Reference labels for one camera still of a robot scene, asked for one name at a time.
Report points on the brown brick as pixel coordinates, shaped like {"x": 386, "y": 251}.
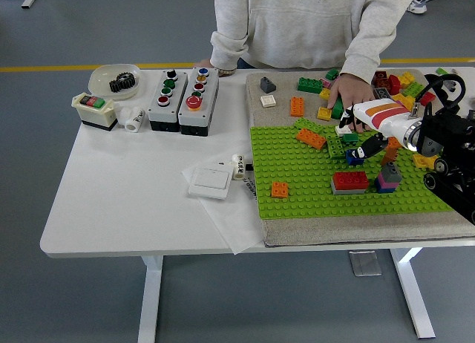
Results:
{"x": 389, "y": 157}
{"x": 380, "y": 76}

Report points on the yellow flat brick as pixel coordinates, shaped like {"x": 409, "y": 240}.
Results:
{"x": 421, "y": 161}

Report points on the grey emergency-stop control box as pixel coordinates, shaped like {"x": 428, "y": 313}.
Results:
{"x": 208, "y": 98}

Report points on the cream switch box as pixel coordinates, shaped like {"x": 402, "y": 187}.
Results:
{"x": 94, "y": 114}

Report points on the grey-brown mat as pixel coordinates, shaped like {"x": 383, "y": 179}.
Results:
{"x": 334, "y": 231}

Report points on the red long brick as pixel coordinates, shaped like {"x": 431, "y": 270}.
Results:
{"x": 349, "y": 179}

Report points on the person's left forearm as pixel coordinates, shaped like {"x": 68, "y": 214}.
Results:
{"x": 375, "y": 38}

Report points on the background person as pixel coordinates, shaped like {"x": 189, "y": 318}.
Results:
{"x": 417, "y": 6}

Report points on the white pipe tee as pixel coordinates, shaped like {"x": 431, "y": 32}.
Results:
{"x": 133, "y": 122}

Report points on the yellow square brick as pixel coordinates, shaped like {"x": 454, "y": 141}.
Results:
{"x": 324, "y": 114}

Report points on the small black box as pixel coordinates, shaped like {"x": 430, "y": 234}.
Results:
{"x": 472, "y": 114}

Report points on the grey metal part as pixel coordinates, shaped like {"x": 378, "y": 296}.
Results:
{"x": 449, "y": 84}

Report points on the white square brick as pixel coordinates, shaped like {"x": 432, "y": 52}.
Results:
{"x": 342, "y": 132}
{"x": 268, "y": 101}

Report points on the person's right hand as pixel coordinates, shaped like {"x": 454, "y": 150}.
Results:
{"x": 202, "y": 62}

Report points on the lime green long brick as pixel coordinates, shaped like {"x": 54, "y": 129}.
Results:
{"x": 308, "y": 124}
{"x": 335, "y": 147}

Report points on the small dark green brick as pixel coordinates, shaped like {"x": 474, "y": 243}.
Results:
{"x": 350, "y": 138}

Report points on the blue square brick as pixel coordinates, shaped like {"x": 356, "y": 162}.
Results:
{"x": 352, "y": 160}
{"x": 382, "y": 191}

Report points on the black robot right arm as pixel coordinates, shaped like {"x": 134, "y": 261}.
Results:
{"x": 452, "y": 165}

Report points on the green studded baseplate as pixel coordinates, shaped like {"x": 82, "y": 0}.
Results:
{"x": 297, "y": 205}

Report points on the grey long brick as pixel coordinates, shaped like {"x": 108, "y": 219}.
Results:
{"x": 347, "y": 191}
{"x": 382, "y": 94}

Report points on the dark grey sloped brick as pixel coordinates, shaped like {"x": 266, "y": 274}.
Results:
{"x": 267, "y": 85}
{"x": 390, "y": 171}

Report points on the white paper sheet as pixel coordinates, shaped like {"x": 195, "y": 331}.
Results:
{"x": 230, "y": 224}

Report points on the white wall switch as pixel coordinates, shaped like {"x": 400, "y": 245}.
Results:
{"x": 209, "y": 181}

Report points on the yellow floor tape line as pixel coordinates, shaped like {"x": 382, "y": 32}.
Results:
{"x": 55, "y": 68}

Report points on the black gear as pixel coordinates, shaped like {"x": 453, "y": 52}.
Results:
{"x": 122, "y": 84}

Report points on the white label strip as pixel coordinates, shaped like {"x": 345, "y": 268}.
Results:
{"x": 249, "y": 189}

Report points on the orange square brick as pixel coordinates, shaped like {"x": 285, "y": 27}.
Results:
{"x": 280, "y": 189}

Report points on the small pink brick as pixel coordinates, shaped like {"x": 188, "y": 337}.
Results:
{"x": 326, "y": 82}

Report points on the white plastic bowl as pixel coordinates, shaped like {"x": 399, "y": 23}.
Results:
{"x": 100, "y": 81}

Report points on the dark green long brick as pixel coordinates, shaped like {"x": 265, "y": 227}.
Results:
{"x": 337, "y": 111}

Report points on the person's left hand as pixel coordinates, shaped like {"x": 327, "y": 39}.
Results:
{"x": 350, "y": 90}

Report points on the small green piece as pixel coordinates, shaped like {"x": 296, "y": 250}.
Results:
{"x": 442, "y": 71}

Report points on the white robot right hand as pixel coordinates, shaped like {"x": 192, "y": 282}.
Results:
{"x": 382, "y": 116}

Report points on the silver floor plate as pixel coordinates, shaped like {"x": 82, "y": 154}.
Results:
{"x": 365, "y": 263}

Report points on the person's right forearm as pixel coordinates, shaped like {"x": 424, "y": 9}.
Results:
{"x": 228, "y": 46}

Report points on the orange long brick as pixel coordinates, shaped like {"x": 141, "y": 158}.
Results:
{"x": 394, "y": 144}
{"x": 311, "y": 139}

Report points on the grey four-button control box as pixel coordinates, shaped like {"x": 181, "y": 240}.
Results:
{"x": 156, "y": 113}

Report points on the magenta square brick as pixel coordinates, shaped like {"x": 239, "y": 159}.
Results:
{"x": 389, "y": 186}

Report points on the white table leg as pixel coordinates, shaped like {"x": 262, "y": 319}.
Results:
{"x": 412, "y": 291}
{"x": 150, "y": 302}

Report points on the small white pipe fitting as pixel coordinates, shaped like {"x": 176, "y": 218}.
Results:
{"x": 237, "y": 170}

